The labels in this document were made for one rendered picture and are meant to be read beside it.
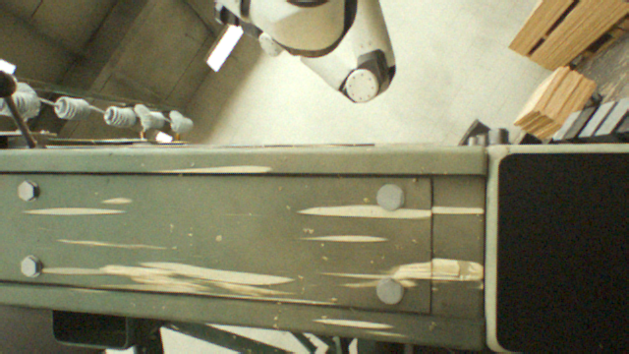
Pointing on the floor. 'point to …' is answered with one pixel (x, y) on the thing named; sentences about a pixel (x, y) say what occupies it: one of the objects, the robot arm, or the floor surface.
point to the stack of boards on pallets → (569, 30)
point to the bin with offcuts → (474, 131)
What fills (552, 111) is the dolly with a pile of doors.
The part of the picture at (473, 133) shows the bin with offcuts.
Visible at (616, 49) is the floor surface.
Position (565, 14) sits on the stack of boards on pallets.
